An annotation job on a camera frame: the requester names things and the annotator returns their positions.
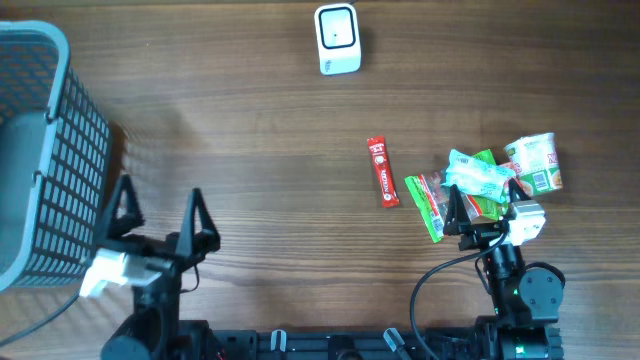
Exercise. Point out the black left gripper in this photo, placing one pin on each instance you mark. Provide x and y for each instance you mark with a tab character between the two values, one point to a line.
181	251

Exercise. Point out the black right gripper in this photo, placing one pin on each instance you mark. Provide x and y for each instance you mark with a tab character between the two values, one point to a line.
457	215

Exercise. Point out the teal snack packet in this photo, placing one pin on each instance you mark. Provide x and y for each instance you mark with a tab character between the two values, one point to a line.
475	177

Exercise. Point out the green snack bag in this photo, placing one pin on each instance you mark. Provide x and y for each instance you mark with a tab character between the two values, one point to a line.
432	198

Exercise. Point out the instant noodle cup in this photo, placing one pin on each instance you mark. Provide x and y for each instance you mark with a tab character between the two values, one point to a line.
535	163

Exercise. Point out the red coffee stick sachet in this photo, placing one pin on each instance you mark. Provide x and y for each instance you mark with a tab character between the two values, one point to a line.
378	151

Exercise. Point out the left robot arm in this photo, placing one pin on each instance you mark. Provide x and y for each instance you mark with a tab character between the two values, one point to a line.
154	329

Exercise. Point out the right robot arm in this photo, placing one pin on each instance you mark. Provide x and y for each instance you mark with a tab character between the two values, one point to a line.
526	296

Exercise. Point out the white barcode scanner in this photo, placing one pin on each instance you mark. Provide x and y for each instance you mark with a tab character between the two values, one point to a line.
338	39

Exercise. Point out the grey plastic shopping basket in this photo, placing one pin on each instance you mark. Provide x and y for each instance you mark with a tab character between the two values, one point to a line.
55	152

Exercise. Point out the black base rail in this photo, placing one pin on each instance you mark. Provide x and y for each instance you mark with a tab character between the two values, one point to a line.
390	344

